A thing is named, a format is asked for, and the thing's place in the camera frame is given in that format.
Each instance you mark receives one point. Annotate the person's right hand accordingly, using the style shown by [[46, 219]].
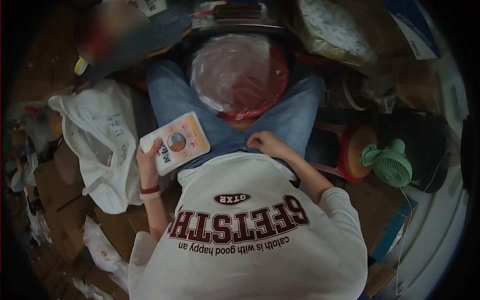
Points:
[[265, 143]]

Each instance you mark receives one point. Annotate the person's left hand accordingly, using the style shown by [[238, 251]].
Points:
[[147, 165]]

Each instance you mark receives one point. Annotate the person's left thumb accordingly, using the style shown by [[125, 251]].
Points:
[[156, 147]]

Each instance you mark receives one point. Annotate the person's left fingers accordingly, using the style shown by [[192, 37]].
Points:
[[140, 150]]

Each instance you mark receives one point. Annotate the person's right fingers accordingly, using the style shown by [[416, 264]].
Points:
[[255, 142]]

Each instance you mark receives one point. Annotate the white orange printed packet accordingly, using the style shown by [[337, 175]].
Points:
[[176, 142]]

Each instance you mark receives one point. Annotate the large white plastic bag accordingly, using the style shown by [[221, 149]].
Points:
[[101, 142]]

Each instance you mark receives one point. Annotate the person's legs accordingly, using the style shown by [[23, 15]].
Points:
[[180, 97]]

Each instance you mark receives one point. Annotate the red basin with clear plastic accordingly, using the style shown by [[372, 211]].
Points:
[[240, 75]]

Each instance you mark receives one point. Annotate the flattened brown cartons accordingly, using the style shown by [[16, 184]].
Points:
[[75, 210]]

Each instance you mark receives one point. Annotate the person's body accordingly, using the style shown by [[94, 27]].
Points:
[[247, 232]]

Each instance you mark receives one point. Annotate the red round stool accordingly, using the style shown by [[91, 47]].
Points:
[[350, 152]]

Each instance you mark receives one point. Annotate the small white plastic bag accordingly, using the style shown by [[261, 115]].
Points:
[[105, 251]]

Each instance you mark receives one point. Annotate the green handheld fan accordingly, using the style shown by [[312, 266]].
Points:
[[388, 163]]

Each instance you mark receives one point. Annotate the clear bag of white pellets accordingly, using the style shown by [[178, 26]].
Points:
[[333, 30]]

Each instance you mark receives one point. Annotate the white blue carton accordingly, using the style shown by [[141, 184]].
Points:
[[414, 26]]

